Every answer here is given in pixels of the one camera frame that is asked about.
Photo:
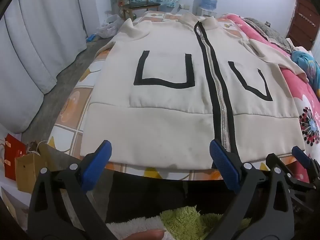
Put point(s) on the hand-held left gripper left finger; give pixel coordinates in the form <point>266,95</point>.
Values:
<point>98,163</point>

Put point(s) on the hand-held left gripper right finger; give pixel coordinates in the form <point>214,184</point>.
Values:
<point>225,163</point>

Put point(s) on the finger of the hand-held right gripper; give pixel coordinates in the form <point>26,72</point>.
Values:
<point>272,158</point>
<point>301,155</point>

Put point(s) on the cream zip jacket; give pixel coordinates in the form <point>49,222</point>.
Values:
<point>162,120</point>

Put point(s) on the pink floral blanket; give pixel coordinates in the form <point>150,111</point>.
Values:
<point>300,97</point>

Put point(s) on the brown paper bag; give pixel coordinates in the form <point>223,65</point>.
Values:
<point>26,172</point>

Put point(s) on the red paper bag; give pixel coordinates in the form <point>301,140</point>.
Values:
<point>13,155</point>

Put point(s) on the person's bare foot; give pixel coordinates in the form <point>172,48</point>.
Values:
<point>145,235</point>

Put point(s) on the blue printed cloth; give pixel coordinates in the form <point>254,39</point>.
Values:
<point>307,62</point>

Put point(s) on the white cloth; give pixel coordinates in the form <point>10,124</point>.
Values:
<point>297,45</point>

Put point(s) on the grey fuzzy blanket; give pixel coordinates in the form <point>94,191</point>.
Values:
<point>272,33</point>

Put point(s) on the small blue floor item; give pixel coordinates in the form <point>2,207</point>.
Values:
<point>91,38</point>

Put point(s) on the white curtain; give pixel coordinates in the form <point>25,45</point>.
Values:
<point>37,42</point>

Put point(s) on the white plastic bag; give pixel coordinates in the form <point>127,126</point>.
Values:
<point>108,27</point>

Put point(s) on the brown wooden door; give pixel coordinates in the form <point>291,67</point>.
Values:
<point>302,17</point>

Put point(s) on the white water dispenser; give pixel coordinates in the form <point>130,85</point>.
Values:
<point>206,12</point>

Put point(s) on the wooden chair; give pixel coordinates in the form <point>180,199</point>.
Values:
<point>140,5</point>

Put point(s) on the white wall socket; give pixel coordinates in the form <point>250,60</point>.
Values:
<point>184,6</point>

